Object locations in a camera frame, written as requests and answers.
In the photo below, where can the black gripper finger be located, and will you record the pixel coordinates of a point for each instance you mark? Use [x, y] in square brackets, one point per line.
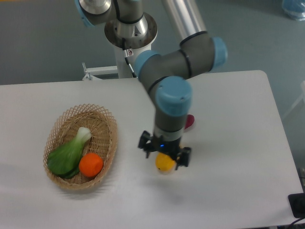
[183, 157]
[145, 143]

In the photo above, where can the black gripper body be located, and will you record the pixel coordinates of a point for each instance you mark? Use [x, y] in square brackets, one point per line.
[170, 148]

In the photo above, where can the orange fruit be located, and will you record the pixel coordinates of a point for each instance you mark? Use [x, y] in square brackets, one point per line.
[91, 165]

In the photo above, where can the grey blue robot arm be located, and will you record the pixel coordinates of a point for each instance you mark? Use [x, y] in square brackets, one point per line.
[164, 77]

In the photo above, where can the woven wicker basket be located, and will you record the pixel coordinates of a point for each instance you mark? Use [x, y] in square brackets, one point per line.
[103, 141]

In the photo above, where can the yellow mango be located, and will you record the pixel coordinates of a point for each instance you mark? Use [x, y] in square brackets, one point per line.
[164, 163]

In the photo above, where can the purple sweet potato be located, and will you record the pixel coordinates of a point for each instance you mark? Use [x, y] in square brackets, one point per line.
[189, 121]

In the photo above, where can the green bok choy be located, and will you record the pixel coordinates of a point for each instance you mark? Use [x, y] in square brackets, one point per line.
[64, 160]

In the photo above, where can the blue bag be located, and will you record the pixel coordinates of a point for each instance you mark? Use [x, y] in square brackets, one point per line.
[295, 9]

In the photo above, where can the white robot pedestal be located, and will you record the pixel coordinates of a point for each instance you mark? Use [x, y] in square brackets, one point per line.
[128, 41]

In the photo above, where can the black device with cable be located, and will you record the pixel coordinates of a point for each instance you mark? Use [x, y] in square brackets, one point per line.
[297, 205]

